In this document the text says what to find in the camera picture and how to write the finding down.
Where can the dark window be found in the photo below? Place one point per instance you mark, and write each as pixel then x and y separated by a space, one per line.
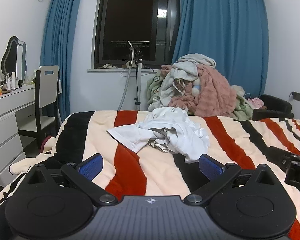
pixel 130 17

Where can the grey white hoodie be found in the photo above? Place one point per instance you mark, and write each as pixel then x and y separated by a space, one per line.
pixel 185 71

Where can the row of cosmetic bottles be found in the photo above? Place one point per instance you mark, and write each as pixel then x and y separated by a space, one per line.
pixel 12 78

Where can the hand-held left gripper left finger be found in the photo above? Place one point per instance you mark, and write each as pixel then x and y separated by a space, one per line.
pixel 91 167

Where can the garment steamer stand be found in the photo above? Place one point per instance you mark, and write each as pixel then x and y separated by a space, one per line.
pixel 139 85

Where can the wide blue curtain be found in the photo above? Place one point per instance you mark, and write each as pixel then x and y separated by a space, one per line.
pixel 227 30

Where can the dark wall socket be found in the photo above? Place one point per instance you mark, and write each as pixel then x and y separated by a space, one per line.
pixel 297 96

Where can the pale green towel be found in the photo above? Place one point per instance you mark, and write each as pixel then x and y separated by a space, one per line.
pixel 241 102

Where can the white blue plush toy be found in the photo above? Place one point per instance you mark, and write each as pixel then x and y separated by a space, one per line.
pixel 196 88

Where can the pink cloth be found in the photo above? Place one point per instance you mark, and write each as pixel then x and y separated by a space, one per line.
pixel 256 102

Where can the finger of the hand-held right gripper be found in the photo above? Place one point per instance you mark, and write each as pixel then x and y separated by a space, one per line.
pixel 285 156

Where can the narrow blue curtain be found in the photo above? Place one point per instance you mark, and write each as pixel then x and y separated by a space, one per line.
pixel 60 42

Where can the black armchair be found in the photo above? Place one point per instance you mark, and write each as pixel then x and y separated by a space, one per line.
pixel 275 105

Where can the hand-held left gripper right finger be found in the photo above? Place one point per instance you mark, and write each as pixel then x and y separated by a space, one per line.
pixel 210 167

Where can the white garment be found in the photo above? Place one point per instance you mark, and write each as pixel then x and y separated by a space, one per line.
pixel 170 127

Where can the green patterned blanket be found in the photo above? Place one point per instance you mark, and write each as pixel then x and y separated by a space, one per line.
pixel 153 87

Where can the white black chair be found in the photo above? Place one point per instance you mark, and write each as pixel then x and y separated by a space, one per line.
pixel 46 90

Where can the white dressing desk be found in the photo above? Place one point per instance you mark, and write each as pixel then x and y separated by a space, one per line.
pixel 5 120

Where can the beige cloth on windowsill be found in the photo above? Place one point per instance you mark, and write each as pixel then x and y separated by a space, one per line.
pixel 110 66

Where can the pile of clothes and blankets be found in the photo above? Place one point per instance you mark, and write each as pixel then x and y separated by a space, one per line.
pixel 210 92

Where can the red black cream striped blanket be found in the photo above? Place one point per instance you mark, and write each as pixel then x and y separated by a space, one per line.
pixel 165 170

